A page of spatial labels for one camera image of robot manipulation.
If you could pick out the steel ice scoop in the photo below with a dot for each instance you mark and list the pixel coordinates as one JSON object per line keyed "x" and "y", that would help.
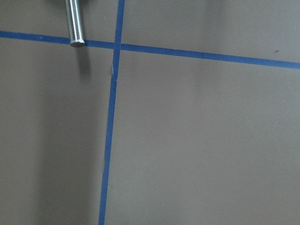
{"x": 74, "y": 23}

